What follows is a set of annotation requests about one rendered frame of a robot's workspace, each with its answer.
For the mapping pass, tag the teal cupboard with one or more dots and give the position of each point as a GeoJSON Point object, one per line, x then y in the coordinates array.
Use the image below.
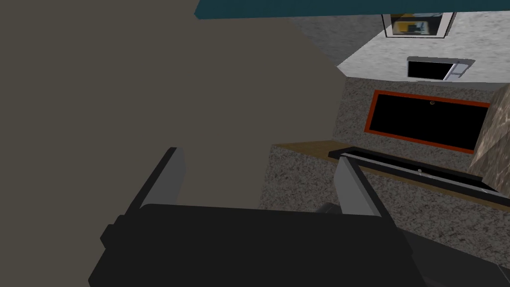
{"type": "Point", "coordinates": [350, 8]}

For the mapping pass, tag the grey-framed black window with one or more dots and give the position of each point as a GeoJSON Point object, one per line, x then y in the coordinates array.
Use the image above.
{"type": "Point", "coordinates": [432, 69]}

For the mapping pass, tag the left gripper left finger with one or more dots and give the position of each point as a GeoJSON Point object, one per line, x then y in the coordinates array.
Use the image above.
{"type": "Point", "coordinates": [164, 181]}

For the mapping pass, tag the red-framed black window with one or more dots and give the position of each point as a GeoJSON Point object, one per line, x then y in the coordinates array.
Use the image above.
{"type": "Point", "coordinates": [428, 121]}

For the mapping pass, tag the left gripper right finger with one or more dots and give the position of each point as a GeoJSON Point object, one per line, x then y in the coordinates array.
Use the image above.
{"type": "Point", "coordinates": [354, 191]}

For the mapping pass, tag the framed wall picture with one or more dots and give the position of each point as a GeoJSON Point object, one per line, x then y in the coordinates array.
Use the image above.
{"type": "Point", "coordinates": [416, 24]}

